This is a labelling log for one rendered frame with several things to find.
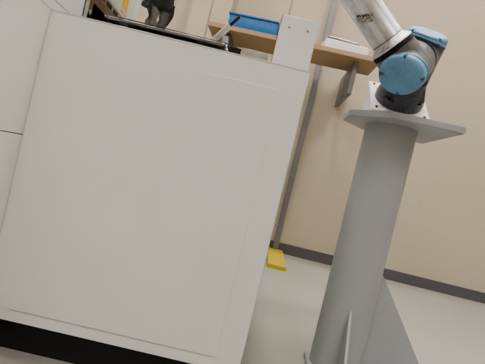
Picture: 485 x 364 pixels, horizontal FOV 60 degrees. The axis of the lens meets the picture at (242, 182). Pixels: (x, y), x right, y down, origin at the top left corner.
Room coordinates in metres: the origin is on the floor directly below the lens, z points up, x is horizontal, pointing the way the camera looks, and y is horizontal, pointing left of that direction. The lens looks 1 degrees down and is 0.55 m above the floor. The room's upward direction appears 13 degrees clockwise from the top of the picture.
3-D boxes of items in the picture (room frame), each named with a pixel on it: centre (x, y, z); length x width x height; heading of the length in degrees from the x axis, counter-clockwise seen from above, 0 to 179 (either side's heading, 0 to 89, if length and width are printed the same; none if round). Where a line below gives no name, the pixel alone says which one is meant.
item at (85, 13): (1.37, 0.53, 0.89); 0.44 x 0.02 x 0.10; 0
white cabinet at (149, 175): (1.46, 0.21, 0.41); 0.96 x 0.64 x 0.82; 0
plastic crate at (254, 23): (2.96, 0.17, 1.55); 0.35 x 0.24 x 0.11; 87
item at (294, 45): (1.32, -0.05, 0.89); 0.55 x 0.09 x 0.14; 0
